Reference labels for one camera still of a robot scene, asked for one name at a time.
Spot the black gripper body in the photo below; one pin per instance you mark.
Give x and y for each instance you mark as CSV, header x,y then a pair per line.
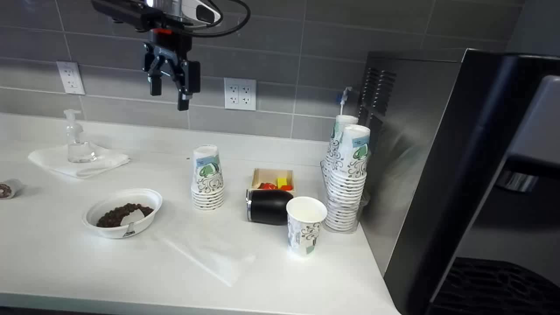
x,y
171,55

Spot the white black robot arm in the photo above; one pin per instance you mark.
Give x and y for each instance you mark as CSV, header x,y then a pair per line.
x,y
124,11

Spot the white cup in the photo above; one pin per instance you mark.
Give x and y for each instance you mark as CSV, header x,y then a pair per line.
x,y
206,181

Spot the clear glass bottle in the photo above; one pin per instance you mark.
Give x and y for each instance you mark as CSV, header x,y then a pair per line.
x,y
79,150

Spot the white bowl with coffee grounds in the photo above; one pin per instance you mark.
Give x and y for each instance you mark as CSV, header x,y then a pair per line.
x,y
105,207

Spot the black tray with packets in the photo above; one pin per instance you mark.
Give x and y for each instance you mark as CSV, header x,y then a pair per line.
x,y
268,207

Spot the white soap bottle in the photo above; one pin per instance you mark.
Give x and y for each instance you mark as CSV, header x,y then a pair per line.
x,y
341,125

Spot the single printed paper cup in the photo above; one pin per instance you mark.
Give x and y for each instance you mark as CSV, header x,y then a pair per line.
x,y
304,228

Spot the small coffee pod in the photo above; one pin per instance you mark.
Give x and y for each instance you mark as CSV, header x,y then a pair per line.
x,y
9,190

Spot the tall stack of paper cups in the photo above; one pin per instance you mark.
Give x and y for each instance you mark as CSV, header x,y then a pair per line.
x,y
346,186

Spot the stainless steel appliance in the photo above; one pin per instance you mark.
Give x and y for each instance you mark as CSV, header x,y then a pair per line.
x,y
408,146

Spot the black beverage machine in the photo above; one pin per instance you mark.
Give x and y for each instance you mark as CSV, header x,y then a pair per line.
x,y
465,193

